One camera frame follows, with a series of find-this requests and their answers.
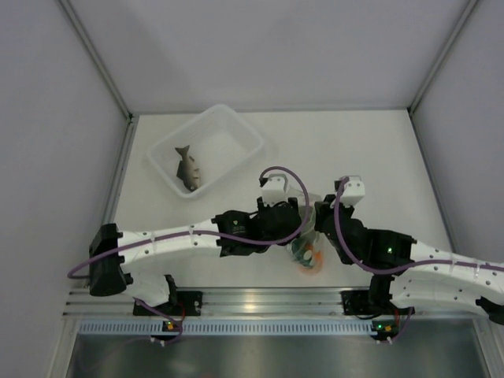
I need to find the clear zip top bag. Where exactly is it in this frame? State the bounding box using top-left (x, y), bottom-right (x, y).
top-left (287, 189), bottom-right (323, 268)

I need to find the fake orange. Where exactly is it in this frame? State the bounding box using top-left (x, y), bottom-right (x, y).
top-left (298, 244), bottom-right (324, 275)

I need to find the fake grey fish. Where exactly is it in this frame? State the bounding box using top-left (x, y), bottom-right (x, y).
top-left (175, 145), bottom-right (201, 192)

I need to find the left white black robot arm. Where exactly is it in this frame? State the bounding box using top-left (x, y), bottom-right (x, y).
top-left (89, 197), bottom-right (302, 315)

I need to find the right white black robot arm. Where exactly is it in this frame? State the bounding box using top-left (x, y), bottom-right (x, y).
top-left (315, 195), bottom-right (503, 324)

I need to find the translucent white plastic basket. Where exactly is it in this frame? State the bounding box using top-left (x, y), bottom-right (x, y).
top-left (146, 105), bottom-right (265, 199)

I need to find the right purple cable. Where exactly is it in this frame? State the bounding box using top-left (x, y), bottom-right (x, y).
top-left (333, 176), bottom-right (504, 275)

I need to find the purple cable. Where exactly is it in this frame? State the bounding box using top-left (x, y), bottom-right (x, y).
top-left (66, 167), bottom-right (310, 280)
top-left (333, 176), bottom-right (504, 275)

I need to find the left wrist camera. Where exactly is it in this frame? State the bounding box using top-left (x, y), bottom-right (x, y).
top-left (259, 173), bottom-right (290, 206)

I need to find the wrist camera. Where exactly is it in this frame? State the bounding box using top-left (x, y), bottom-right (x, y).
top-left (259, 173), bottom-right (290, 206)
top-left (340, 176), bottom-right (365, 207)

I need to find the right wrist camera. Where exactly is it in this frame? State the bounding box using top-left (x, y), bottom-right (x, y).
top-left (340, 176), bottom-right (365, 207)

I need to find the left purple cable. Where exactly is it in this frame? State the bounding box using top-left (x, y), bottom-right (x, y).
top-left (66, 167), bottom-right (310, 280)

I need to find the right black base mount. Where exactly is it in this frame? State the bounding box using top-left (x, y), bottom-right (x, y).
top-left (341, 290), bottom-right (383, 320)

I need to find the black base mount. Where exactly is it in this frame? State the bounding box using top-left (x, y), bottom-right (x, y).
top-left (341, 290), bottom-right (383, 320)
top-left (154, 291), bottom-right (202, 317)

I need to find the aluminium mounting rail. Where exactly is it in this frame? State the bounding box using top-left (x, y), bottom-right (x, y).
top-left (62, 286), bottom-right (491, 318)

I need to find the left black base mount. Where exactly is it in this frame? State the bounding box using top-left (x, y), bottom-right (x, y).
top-left (154, 291), bottom-right (202, 317)

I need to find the white slotted cable duct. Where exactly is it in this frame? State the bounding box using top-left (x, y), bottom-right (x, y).
top-left (78, 319), bottom-right (397, 336)

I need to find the left aluminium frame post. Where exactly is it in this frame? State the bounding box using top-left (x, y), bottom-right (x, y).
top-left (58, 0), bottom-right (134, 119)

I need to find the aluminium frame post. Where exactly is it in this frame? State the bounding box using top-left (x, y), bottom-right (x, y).
top-left (58, 0), bottom-right (134, 119)
top-left (408, 0), bottom-right (484, 115)

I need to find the right aluminium frame post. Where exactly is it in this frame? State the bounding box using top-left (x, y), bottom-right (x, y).
top-left (408, 0), bottom-right (484, 115)

